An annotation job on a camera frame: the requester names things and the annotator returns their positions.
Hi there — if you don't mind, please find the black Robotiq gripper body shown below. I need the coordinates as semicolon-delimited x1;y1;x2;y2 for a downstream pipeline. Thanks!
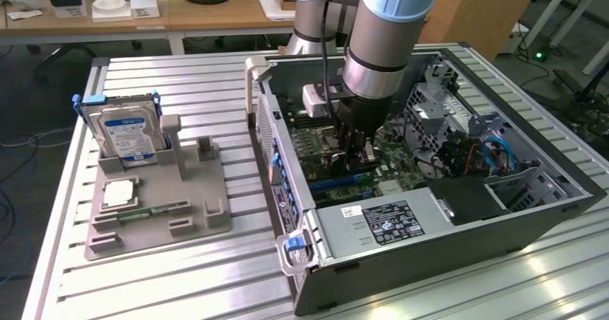
334;97;394;139

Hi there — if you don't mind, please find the green graphics card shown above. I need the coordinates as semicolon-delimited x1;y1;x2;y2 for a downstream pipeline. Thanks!
303;145;382;175

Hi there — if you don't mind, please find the green motherboard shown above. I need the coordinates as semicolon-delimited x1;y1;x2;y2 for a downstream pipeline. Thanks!
285;104;429;209

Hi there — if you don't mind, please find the blue expansion slot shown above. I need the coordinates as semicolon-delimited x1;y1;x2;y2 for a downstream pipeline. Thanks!
307;175;366;193

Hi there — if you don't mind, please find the silver drive cage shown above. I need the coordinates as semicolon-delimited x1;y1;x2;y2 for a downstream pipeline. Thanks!
406;61;480;146

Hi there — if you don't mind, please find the black power connector bundle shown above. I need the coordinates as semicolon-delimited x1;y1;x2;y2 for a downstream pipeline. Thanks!
435;141;470;178

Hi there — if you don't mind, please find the grey power supply unit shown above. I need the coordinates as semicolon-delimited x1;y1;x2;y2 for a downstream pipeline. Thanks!
313;186;458;260

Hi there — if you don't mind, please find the black open PC case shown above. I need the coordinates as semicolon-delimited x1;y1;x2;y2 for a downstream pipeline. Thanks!
243;47;606;317

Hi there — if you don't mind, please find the silver disk bay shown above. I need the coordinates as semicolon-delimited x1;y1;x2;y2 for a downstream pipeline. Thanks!
482;166;572;214

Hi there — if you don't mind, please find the white paper stack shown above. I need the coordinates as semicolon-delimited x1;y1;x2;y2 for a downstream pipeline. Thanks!
257;0;297;21

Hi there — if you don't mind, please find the wooden cabinet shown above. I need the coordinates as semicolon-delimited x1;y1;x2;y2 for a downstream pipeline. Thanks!
418;0;546;61

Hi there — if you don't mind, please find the white box with red button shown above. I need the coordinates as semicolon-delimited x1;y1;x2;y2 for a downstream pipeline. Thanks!
505;24;532;56

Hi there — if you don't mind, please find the grey parts rack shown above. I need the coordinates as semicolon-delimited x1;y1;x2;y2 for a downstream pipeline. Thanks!
83;113;234;262

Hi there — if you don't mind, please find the hard disk in blue caddy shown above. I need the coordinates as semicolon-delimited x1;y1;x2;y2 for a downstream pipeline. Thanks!
71;88;166;167

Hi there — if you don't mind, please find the green bare RAM stick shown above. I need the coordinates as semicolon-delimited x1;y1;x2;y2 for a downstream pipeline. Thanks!
116;204;184;223

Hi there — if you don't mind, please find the black floor equipment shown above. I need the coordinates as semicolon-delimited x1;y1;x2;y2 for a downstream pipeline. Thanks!
552;68;609;139

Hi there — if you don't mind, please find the silver CPU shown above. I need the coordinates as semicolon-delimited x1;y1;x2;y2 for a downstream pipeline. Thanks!
102;180;138;207

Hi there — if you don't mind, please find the plain white labelled box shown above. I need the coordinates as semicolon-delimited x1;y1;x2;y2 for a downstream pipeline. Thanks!
128;0;160;20

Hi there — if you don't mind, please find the white box with round hollow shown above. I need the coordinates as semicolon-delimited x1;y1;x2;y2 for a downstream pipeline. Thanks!
91;0;134;24

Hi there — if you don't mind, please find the black office chair base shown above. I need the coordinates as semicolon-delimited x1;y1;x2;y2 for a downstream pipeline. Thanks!
25;43;102;84

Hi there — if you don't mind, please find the white box with black top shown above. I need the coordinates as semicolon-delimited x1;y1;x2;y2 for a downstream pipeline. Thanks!
47;0;90;19

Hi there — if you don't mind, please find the wooden desk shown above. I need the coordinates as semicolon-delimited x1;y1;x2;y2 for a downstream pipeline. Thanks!
0;0;429;56

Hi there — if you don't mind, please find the white paper slip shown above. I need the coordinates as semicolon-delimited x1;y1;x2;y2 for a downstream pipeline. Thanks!
7;9;44;20

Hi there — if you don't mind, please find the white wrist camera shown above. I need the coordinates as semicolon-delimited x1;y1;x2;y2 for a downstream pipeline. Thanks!
302;83;342;118

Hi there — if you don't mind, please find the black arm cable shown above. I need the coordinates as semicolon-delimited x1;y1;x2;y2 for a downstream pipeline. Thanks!
319;0;335;121

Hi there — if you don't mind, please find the blue disk wire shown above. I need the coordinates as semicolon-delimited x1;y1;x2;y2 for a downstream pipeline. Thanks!
478;138;520;175

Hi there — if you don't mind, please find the white desk frame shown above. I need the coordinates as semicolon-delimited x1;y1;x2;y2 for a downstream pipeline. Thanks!
518;0;609;76

